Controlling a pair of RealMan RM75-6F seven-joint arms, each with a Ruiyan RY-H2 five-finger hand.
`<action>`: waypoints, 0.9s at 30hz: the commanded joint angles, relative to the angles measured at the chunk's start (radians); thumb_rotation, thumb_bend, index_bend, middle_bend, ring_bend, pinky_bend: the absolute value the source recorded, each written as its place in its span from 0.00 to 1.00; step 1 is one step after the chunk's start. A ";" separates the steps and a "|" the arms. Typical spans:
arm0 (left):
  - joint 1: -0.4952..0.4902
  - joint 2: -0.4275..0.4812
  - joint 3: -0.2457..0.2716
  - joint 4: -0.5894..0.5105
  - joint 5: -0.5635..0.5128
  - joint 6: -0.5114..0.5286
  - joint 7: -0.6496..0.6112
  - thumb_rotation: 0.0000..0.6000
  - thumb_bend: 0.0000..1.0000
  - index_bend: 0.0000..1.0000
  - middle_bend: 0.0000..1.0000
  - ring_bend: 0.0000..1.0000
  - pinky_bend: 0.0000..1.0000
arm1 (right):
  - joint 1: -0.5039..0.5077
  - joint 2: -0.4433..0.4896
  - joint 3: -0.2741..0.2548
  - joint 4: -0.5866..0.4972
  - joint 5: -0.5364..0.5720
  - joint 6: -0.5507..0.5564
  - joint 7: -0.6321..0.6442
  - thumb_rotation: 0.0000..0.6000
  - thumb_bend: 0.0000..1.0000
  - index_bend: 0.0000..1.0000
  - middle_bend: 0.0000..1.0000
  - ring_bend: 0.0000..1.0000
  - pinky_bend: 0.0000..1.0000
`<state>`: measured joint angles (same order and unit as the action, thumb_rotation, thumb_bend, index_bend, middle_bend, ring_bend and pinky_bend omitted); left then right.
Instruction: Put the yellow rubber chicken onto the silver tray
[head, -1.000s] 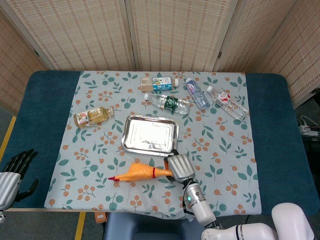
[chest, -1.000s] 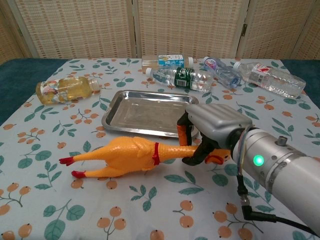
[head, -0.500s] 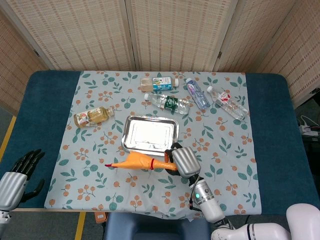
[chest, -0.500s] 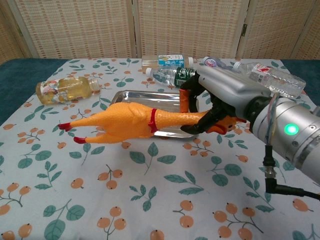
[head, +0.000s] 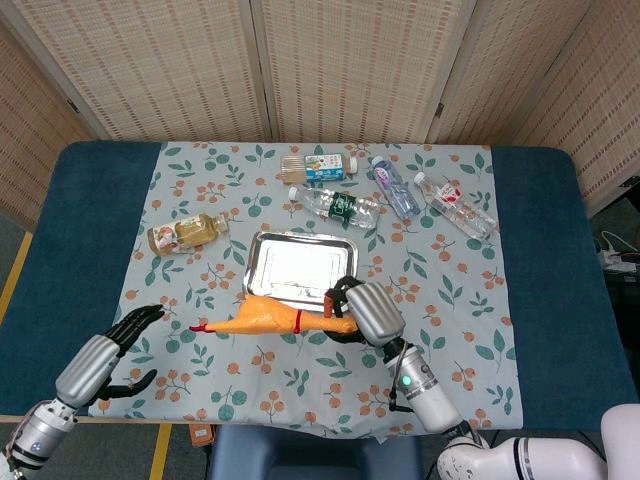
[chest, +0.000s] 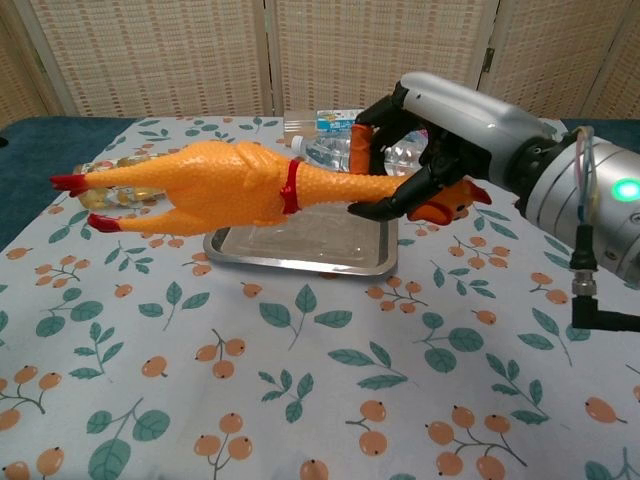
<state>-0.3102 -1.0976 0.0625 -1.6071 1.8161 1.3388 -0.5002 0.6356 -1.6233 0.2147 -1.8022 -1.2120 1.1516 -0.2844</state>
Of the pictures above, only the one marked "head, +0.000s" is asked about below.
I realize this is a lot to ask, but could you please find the woven folding screen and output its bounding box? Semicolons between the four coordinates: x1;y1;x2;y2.
0;0;640;234

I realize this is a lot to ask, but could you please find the teal table cover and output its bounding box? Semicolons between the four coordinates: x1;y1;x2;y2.
0;140;636;432

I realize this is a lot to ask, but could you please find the red label water bottle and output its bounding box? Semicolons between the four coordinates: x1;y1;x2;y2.
413;172;500;241

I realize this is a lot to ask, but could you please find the white cable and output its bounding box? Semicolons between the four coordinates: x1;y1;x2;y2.
596;230;632;253

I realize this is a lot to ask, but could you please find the floral print tablecloth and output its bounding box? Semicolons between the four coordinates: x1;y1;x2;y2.
87;141;525;441

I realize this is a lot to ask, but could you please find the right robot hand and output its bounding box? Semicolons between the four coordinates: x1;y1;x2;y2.
324;275;406;349

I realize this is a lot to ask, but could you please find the orange box under table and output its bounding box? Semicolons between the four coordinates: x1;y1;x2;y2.
189;423;217;446

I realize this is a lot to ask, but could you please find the yellow juice bottle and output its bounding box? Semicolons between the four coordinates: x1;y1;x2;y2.
146;212;230;257

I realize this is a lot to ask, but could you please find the blue white label tea bottle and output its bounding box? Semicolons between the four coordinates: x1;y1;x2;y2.
279;153;360;182

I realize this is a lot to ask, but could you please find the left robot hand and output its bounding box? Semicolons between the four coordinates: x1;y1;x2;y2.
54;304;165;407

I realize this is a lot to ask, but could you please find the green label water bottle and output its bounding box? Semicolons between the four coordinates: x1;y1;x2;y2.
288;186;381;230

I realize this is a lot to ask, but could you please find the orange rubber chicken toy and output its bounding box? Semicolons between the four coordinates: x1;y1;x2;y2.
189;293;361;337

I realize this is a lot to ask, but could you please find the purple label water bottle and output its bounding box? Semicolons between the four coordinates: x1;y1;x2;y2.
370;155;422;220

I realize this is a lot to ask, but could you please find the blue robot base seat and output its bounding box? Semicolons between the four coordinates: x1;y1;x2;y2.
207;423;425;480

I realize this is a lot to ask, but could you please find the stainless steel tray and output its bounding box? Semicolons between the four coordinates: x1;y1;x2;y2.
242;230;360;307

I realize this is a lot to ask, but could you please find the white power strip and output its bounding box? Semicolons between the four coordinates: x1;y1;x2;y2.
597;249;640;272

